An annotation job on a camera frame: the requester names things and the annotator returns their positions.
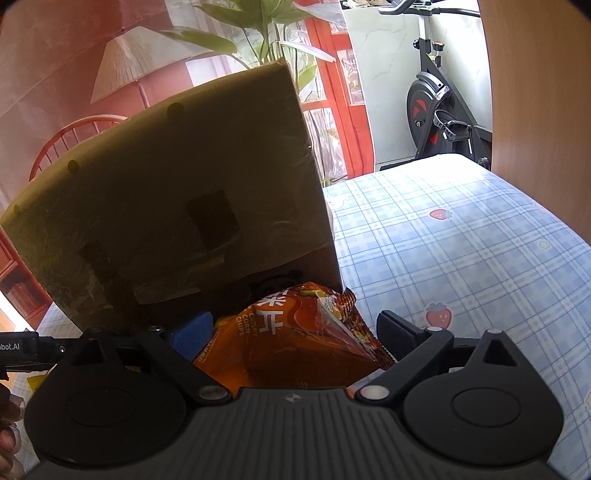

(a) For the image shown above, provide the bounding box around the red wooden spindle chair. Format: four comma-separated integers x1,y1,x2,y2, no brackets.
28,114,130,183

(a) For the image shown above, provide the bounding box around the taped brown cardboard box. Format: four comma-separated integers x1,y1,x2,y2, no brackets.
0,58,345,342

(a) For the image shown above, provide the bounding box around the black exercise bike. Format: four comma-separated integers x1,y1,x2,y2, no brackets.
379,0,494,171

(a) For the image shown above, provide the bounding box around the tall green leafy plant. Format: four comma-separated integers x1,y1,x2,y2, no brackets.
159,0,335,100

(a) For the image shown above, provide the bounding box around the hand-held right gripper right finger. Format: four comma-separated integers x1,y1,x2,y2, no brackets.
352,310,533,408

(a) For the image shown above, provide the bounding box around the light wooden panel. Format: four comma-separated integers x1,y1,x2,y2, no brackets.
478,0,591,186

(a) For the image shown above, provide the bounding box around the pleated conical lamp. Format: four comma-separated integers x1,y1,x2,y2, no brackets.
90,36,191,108

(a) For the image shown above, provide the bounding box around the pink sheer curtain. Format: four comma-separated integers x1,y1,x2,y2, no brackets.
0,0,208,195

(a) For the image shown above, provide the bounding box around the dark red wooden shelf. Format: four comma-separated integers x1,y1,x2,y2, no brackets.
0,228,54,325

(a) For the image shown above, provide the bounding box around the red wooden window frame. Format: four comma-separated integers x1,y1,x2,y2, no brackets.
295,14,376,182

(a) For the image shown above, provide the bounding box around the person's left hand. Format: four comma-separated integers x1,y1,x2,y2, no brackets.
0,384,25,480

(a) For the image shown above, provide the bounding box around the orange corn chips bag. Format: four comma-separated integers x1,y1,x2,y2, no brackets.
191,281,400,401

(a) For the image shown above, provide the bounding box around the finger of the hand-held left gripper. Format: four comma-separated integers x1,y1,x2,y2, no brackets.
38,336,84,368

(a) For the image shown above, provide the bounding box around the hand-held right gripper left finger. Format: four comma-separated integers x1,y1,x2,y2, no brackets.
55,312,235,405

